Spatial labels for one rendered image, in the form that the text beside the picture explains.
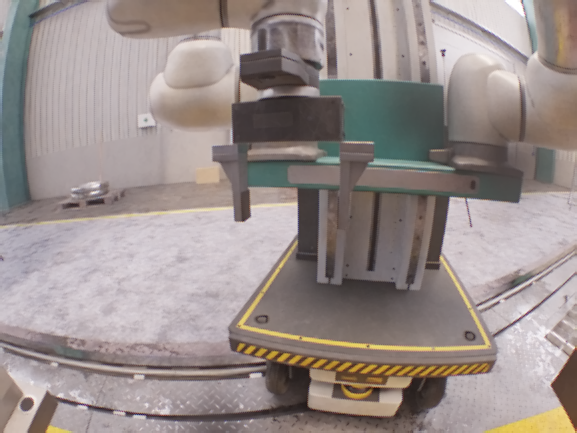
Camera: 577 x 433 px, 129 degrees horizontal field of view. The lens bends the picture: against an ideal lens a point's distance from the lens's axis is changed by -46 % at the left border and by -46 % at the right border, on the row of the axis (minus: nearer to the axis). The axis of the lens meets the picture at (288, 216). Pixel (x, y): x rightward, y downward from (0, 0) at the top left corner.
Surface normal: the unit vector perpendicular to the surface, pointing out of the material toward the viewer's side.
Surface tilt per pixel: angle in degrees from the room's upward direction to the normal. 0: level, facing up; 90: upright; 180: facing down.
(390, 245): 90
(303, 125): 90
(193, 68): 97
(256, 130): 90
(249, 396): 0
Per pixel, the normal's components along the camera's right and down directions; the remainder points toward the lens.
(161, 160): 0.19, 0.27
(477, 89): -0.67, 0.19
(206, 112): 0.13, 0.78
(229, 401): -0.02, -0.96
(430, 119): -0.27, 0.27
